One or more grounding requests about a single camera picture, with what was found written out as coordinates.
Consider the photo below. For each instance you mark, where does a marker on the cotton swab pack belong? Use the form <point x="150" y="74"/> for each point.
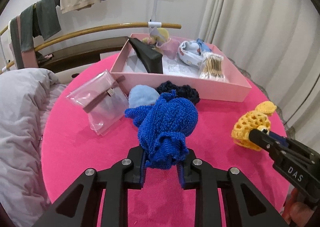
<point x="211" y="67"/>

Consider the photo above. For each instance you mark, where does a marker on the navy knit scrunchie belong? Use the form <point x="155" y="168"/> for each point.
<point x="184" y="91"/>

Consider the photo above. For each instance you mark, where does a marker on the pink cardboard box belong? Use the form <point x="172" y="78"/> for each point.
<point x="235" y="88"/>

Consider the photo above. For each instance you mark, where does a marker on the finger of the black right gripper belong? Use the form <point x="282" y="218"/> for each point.
<point x="270" y="142"/>

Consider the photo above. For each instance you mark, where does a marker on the yellow crochet piece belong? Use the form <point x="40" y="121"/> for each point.
<point x="255" y="119"/>

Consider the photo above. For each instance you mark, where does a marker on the beige curtain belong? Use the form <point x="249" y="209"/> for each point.
<point x="277" y="43"/>

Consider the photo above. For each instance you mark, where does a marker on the light blue knit piece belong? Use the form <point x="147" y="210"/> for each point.
<point x="142" y="95"/>

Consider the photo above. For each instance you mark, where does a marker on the pink grey hanging towel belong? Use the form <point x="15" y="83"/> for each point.
<point x="22" y="43"/>

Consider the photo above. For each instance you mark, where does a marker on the right hand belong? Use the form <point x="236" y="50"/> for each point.
<point x="295" y="211"/>

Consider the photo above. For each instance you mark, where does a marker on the lower wooden ballet bar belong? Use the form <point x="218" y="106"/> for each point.
<point x="106" y="28"/>

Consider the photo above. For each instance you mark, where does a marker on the clear plastic pouch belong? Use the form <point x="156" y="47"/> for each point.
<point x="102" y="99"/>

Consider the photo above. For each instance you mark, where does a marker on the pastel organza bow scrunchie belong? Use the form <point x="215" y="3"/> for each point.
<point x="160" y="40"/>

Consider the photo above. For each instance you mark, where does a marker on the white cartoon print cloth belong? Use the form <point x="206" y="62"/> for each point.
<point x="192" y="52"/>

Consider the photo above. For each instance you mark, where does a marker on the dark green hanging towel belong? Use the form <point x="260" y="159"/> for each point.
<point x="43" y="16"/>

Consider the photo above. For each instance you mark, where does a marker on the royal blue knit cloth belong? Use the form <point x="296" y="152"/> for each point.
<point x="163" y="128"/>

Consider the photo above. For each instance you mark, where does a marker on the white bar stand post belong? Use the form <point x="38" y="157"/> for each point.
<point x="155" y="4"/>

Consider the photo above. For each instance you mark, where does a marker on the dark wood bench cabinet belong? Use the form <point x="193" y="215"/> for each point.
<point x="68" y="63"/>

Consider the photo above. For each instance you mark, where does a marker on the pink round table mat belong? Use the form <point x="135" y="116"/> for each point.
<point x="69" y="147"/>

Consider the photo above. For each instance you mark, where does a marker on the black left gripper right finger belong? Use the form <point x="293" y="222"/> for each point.
<point x="225" y="198"/>

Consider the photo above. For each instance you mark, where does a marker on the black pouch case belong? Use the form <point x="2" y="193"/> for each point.
<point x="150" y="58"/>

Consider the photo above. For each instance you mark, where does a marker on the grey pink duvet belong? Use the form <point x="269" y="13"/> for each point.
<point x="27" y="97"/>

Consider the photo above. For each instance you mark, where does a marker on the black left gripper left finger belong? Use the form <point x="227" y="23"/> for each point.
<point x="99" y="198"/>

